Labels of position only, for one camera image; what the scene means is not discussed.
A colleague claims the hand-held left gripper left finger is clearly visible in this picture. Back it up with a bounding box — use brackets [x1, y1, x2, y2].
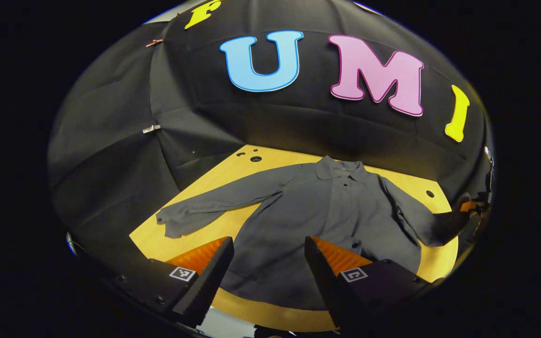
[111, 236, 234, 328]

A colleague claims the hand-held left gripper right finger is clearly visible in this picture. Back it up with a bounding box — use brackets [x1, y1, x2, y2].
[304, 236, 433, 331]

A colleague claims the grey long-sleeved shirt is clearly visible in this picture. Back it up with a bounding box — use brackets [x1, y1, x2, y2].
[156, 155, 473, 311]

